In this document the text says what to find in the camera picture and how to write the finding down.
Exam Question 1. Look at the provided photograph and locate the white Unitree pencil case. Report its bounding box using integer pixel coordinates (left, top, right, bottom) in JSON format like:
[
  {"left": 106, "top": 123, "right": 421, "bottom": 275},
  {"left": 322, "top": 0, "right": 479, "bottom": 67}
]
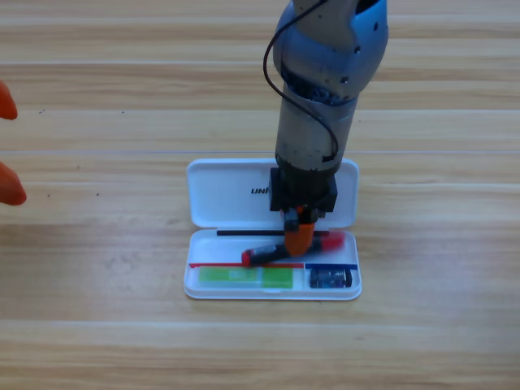
[{"left": 183, "top": 158, "right": 362, "bottom": 301}]

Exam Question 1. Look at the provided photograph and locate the black marker with red cap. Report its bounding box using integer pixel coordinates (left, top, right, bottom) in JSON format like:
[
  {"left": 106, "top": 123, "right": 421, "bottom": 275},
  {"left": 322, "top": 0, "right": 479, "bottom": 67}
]
[{"left": 241, "top": 233, "right": 346, "bottom": 268}]

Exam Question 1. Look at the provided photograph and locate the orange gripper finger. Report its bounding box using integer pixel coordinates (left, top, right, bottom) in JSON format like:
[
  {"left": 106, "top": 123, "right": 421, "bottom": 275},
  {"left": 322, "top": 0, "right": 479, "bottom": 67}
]
[
  {"left": 0, "top": 161, "right": 28, "bottom": 206},
  {"left": 0, "top": 80, "right": 19, "bottom": 121}
]

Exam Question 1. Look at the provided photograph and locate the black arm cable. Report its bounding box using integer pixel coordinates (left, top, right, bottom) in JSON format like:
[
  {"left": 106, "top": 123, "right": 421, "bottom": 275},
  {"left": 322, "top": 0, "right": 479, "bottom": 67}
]
[{"left": 262, "top": 0, "right": 340, "bottom": 163}]

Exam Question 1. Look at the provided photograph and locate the green and white marker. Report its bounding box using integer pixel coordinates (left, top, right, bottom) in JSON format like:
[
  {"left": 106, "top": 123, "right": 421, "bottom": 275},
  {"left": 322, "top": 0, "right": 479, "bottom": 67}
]
[{"left": 197, "top": 266, "right": 294, "bottom": 289}]

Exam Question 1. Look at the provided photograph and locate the black eraser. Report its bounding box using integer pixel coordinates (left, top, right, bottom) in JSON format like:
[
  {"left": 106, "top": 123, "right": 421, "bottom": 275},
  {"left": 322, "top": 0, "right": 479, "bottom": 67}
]
[{"left": 310, "top": 267, "right": 353, "bottom": 289}]

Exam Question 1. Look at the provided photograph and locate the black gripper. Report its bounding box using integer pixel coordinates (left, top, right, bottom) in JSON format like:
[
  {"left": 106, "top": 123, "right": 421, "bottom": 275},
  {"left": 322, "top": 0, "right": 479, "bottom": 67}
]
[{"left": 269, "top": 160, "right": 339, "bottom": 258}]

